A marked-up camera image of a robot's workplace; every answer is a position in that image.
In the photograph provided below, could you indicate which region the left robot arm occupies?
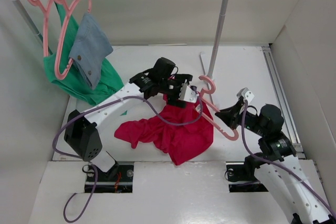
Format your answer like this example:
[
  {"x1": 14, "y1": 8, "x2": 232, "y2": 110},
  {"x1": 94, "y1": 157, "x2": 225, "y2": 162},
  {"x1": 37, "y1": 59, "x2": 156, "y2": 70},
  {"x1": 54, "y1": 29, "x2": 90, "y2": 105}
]
[{"x1": 64, "y1": 57, "x2": 197, "y2": 180}]

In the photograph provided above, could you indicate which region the pink hanger with green shirt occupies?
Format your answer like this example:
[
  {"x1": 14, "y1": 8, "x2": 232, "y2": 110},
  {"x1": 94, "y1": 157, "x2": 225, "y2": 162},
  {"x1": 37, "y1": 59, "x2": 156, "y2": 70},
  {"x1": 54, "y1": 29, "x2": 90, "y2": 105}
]
[{"x1": 28, "y1": 0, "x2": 70, "y2": 57}]

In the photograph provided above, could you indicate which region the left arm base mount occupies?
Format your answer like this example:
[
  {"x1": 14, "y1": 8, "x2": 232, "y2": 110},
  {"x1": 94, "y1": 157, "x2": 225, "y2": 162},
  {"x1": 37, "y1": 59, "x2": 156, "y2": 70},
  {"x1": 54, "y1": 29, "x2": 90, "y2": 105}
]
[{"x1": 82, "y1": 162, "x2": 134, "y2": 194}]

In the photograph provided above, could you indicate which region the red t shirt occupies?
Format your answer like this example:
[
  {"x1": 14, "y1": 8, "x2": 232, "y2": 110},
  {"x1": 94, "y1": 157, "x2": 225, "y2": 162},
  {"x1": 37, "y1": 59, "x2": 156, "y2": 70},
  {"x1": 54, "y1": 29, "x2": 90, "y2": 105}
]
[{"x1": 114, "y1": 74, "x2": 215, "y2": 167}]

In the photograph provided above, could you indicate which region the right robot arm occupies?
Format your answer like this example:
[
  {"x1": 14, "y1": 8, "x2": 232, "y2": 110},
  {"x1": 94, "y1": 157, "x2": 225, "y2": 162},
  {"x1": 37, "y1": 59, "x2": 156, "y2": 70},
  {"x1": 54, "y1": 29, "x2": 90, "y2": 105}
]
[{"x1": 215, "y1": 100, "x2": 335, "y2": 223}]

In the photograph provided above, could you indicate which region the green t shirt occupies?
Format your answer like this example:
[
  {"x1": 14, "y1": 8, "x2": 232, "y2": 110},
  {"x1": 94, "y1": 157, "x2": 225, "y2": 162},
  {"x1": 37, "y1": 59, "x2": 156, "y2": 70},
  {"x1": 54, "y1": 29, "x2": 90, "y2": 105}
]
[{"x1": 43, "y1": 0, "x2": 129, "y2": 116}]

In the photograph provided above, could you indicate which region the pink plastic hanger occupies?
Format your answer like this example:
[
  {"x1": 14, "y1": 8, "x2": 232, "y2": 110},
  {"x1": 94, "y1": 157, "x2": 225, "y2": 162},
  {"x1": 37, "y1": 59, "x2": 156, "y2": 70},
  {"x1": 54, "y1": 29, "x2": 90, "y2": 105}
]
[{"x1": 198, "y1": 75, "x2": 239, "y2": 141}]

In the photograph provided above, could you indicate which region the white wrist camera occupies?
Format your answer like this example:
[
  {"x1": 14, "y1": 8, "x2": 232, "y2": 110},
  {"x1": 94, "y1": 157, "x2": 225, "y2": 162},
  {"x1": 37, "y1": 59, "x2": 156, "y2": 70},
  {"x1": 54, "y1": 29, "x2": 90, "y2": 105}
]
[
  {"x1": 178, "y1": 83, "x2": 198, "y2": 103},
  {"x1": 237, "y1": 88, "x2": 255, "y2": 103}
]

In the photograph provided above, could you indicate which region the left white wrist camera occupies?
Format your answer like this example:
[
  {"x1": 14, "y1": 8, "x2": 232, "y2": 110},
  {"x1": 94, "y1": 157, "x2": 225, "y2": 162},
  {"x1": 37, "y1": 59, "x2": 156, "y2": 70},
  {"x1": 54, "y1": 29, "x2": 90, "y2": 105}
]
[{"x1": 178, "y1": 83, "x2": 198, "y2": 103}]

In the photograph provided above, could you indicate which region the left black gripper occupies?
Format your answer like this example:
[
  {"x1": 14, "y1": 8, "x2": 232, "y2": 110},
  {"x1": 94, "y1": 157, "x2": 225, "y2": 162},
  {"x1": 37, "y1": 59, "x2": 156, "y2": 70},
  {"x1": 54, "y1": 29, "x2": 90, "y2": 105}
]
[{"x1": 159, "y1": 76, "x2": 192, "y2": 107}]

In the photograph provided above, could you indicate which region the pink hanger with denim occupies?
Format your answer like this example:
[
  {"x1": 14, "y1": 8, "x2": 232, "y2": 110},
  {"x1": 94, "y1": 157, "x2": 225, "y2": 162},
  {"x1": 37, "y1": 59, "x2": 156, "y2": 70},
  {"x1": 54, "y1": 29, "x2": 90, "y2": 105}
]
[{"x1": 52, "y1": 0, "x2": 92, "y2": 80}]

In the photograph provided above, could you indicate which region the blue denim garment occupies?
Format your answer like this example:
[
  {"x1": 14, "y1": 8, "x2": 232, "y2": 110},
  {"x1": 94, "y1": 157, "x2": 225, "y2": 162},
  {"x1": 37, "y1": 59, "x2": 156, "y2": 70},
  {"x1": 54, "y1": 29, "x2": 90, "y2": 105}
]
[{"x1": 69, "y1": 13, "x2": 113, "y2": 90}]

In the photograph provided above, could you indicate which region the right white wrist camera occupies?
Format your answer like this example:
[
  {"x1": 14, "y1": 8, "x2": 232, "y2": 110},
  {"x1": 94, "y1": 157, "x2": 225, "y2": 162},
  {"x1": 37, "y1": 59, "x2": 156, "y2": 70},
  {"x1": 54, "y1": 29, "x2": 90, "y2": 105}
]
[{"x1": 237, "y1": 88, "x2": 255, "y2": 103}]

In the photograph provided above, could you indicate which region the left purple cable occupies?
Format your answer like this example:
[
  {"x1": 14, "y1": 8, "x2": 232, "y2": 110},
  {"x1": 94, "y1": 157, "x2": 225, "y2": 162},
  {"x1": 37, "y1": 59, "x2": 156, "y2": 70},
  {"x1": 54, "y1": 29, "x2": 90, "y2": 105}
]
[{"x1": 53, "y1": 85, "x2": 208, "y2": 222}]

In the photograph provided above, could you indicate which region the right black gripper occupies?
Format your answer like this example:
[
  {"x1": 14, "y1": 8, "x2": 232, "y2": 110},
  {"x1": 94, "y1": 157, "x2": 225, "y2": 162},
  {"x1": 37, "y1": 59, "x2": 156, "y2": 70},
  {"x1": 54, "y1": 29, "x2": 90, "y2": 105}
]
[{"x1": 214, "y1": 100, "x2": 267, "y2": 136}]

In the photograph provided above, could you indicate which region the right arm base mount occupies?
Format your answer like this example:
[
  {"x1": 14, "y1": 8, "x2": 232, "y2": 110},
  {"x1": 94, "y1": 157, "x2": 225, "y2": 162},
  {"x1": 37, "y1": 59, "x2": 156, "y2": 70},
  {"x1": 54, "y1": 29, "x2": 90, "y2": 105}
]
[{"x1": 224, "y1": 162, "x2": 268, "y2": 193}]

